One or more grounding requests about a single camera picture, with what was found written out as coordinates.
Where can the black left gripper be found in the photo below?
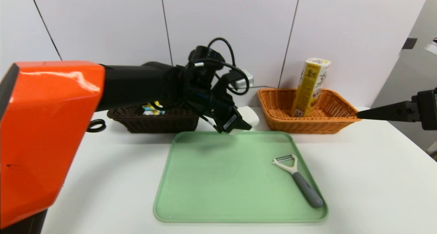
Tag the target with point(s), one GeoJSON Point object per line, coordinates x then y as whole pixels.
{"type": "Point", "coordinates": [230, 121]}

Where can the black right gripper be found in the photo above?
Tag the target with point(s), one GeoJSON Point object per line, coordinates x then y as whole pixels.
{"type": "Point", "coordinates": [428, 110]}

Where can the white soap bar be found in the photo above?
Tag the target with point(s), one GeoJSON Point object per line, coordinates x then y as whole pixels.
{"type": "Point", "coordinates": [252, 115]}

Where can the yellow white chips box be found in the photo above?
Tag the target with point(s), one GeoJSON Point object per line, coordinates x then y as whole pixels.
{"type": "Point", "coordinates": [307, 90]}

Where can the yellow duck scooter toy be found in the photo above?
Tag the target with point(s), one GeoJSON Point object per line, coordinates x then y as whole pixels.
{"type": "Point", "coordinates": [152, 108]}

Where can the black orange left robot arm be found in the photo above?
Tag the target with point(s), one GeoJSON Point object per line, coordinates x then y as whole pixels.
{"type": "Point", "coordinates": [51, 125]}

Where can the orange wicker basket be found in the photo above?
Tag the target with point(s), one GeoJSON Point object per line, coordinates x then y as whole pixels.
{"type": "Point", "coordinates": [307, 125]}

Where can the dark brown wicker basket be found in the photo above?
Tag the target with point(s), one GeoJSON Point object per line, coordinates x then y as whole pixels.
{"type": "Point", "coordinates": [170, 121]}

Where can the green plastic tray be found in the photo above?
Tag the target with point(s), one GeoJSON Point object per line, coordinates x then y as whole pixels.
{"type": "Point", "coordinates": [218, 186]}

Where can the white flat object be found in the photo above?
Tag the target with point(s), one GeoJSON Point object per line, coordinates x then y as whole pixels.
{"type": "Point", "coordinates": [432, 48]}

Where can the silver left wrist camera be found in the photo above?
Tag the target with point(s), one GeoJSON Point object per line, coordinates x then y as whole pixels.
{"type": "Point", "coordinates": [243, 80]}

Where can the black wall fixture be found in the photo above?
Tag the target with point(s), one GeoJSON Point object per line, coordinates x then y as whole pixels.
{"type": "Point", "coordinates": [409, 43]}

